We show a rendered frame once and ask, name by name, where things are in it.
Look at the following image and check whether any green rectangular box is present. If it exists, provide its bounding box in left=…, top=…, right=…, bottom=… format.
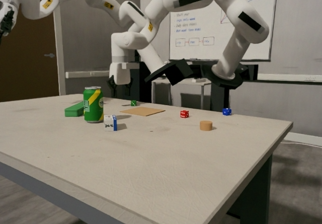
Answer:
left=64, top=101, right=84, bottom=117

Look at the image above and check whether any red die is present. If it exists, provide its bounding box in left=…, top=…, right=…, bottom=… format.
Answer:
left=180, top=110, right=189, bottom=118

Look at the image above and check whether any tan short cylinder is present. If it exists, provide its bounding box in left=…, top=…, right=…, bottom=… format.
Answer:
left=200, top=120, right=212, bottom=131

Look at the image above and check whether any tan flat mat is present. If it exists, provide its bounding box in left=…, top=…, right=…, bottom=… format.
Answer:
left=120, top=107, right=165, bottom=116

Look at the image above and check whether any green soda can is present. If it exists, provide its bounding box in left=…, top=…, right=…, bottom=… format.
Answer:
left=83, top=87, right=104, bottom=123

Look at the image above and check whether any blue die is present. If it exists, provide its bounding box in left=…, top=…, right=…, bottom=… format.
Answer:
left=223, top=108, right=231, bottom=116

